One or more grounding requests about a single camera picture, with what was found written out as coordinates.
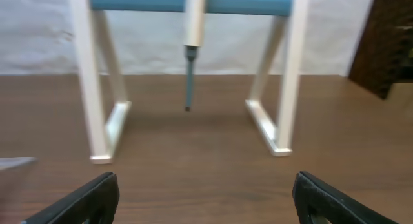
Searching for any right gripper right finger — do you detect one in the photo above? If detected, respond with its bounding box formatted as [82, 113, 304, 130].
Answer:
[292, 170, 401, 224]

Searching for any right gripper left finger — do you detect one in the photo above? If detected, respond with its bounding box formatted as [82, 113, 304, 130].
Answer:
[21, 171, 121, 224]

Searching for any white and blue stand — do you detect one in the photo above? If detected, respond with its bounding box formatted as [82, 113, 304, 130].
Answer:
[68, 0, 310, 165]

